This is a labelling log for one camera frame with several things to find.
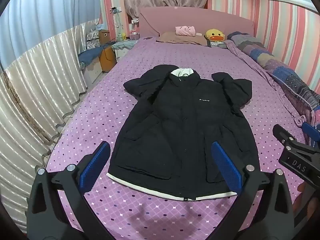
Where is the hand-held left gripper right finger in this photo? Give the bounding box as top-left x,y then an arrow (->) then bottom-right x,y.
211,141 -> 295,240

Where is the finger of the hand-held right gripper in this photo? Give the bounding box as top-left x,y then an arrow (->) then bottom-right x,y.
272,124 -> 298,148
301,122 -> 320,145

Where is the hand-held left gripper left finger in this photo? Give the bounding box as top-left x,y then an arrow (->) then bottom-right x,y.
27,141 -> 112,240

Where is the black padded jacket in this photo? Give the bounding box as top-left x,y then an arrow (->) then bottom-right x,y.
106,64 -> 260,202

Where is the person's right hand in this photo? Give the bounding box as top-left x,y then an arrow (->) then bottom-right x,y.
299,181 -> 314,200

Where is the purple checked bed sheet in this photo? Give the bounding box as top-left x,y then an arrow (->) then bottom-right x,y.
44,36 -> 313,240

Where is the patchwork quilt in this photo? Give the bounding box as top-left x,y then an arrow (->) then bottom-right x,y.
226,31 -> 320,130

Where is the white satin curtain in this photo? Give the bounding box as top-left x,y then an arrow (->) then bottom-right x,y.
0,17 -> 103,230

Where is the blue cloth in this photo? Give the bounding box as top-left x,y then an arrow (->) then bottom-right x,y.
79,45 -> 110,65

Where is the white nightstand with green cloth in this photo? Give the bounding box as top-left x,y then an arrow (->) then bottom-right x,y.
112,40 -> 137,58

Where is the yellow duck plush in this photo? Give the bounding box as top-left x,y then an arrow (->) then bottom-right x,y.
205,29 -> 227,42

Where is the printed box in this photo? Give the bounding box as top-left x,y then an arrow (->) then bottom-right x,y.
86,29 -> 100,50

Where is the brown box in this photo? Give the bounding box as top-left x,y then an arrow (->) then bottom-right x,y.
98,29 -> 112,45

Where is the brown pillow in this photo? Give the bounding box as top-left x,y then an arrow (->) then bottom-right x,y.
156,32 -> 209,46

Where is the pink folded cloth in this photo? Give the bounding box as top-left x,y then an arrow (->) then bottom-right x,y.
175,26 -> 196,37

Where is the pink headboard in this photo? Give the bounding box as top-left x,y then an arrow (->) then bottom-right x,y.
139,7 -> 255,40

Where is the pale blue curtain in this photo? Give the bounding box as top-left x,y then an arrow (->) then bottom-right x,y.
0,0 -> 104,65

